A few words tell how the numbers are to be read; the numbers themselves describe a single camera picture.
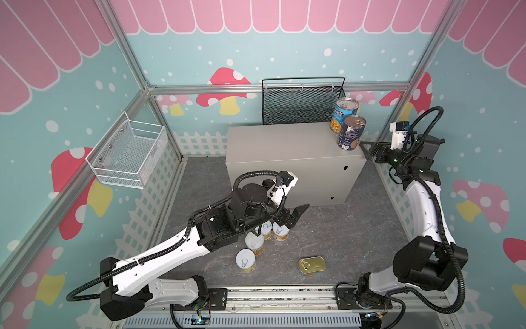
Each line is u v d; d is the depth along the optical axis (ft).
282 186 1.48
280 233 2.79
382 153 2.18
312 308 2.43
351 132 2.26
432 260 1.50
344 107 2.43
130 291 1.29
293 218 1.71
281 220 1.70
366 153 2.30
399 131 2.13
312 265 2.55
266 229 2.84
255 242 2.64
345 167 2.55
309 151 3.49
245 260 2.55
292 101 3.09
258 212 1.47
